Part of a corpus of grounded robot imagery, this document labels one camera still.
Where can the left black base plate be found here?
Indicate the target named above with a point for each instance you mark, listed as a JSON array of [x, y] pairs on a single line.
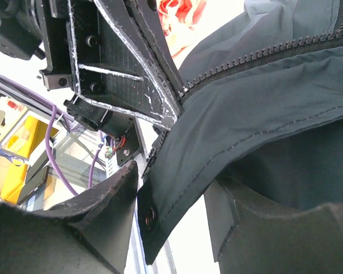
[[133, 146]]

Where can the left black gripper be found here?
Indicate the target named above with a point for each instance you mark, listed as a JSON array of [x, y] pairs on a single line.
[[96, 49]]

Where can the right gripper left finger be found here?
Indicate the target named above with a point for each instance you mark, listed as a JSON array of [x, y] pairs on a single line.
[[88, 233]]

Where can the white slotted cable duct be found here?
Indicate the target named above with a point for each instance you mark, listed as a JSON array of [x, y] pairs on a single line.
[[77, 171]]

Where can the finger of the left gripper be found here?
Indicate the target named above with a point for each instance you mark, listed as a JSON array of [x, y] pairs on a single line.
[[146, 16]]

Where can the yellow floor sign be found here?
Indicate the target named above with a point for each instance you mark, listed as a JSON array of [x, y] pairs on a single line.
[[22, 143]]

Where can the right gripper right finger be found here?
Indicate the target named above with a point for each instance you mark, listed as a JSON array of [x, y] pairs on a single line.
[[252, 234]]

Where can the dark grey zip jacket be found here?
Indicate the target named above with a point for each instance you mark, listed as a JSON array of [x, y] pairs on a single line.
[[264, 107]]

